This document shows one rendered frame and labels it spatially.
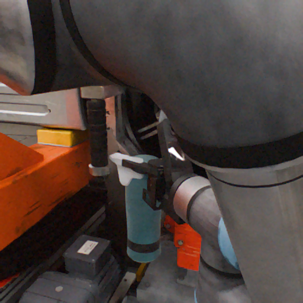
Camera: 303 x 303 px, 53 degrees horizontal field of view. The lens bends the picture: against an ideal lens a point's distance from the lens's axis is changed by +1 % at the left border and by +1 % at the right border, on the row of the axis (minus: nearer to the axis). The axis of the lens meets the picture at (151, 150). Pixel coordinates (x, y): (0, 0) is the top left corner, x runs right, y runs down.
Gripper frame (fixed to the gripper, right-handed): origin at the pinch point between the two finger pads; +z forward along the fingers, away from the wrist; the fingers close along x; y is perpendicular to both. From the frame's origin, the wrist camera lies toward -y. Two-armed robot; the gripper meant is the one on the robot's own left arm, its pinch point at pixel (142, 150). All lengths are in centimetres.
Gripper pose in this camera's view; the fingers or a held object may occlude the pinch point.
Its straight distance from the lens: 66.3
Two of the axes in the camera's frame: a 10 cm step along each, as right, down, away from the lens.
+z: -4.3, -2.7, 8.6
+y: -0.6, 9.6, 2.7
